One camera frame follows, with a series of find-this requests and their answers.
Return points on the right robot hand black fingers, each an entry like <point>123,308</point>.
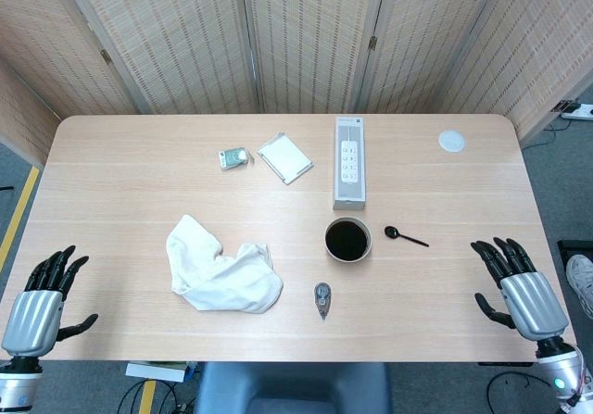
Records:
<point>533,303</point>

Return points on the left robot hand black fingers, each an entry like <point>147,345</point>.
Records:
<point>32,312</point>

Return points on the black plastic spoon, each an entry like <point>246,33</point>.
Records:
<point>391,232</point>

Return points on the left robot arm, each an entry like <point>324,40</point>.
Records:
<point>18,386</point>

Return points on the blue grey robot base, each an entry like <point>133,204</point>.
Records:
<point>292,386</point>

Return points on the cup of dark coffee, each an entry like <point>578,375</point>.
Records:
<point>347,240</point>

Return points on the white sneaker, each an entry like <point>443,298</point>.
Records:
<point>581,284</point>

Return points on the black floor tray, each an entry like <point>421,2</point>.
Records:
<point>567,246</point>

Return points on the black table control panel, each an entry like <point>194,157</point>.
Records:
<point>505,364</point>

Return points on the white round table grommet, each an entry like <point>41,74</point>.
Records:
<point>451,141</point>

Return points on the white crumpled cloth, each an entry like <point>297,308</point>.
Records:
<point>222,279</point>

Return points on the white floor power strip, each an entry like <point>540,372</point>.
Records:
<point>581,111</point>

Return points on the transparent correction tape dispenser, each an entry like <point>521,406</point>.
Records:
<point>322,292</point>

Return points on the white power strip box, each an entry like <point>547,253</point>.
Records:
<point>349,164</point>

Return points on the small green white packet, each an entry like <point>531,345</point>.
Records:
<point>231,158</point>

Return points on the brass screen hinge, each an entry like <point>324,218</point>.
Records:
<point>105,55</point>
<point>372,43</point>

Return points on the white notepad in clear holder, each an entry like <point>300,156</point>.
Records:
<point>285,157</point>

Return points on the woven folding screen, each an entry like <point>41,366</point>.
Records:
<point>185,39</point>

